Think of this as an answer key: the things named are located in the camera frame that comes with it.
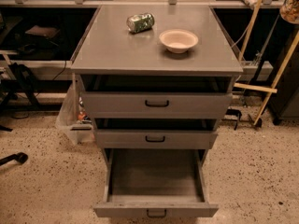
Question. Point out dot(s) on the orange soda can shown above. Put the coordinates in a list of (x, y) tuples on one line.
[(290, 11)]

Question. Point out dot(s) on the grey bottom drawer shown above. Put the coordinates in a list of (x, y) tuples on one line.
[(155, 183)]

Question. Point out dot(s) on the grey middle drawer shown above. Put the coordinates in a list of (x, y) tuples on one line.
[(155, 133)]

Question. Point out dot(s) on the green soda can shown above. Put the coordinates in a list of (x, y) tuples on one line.
[(140, 22)]

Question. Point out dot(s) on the white paper bowl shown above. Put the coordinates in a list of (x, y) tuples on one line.
[(178, 41)]

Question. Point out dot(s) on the grey drawer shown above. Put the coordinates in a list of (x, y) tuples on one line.
[(153, 97), (155, 133), (155, 183)]

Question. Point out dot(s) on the black chair caster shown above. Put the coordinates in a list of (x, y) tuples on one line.
[(19, 157)]

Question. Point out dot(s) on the grey drawer cabinet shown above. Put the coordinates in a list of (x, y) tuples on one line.
[(111, 49)]

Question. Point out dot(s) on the grey top drawer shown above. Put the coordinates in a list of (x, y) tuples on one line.
[(153, 97)]

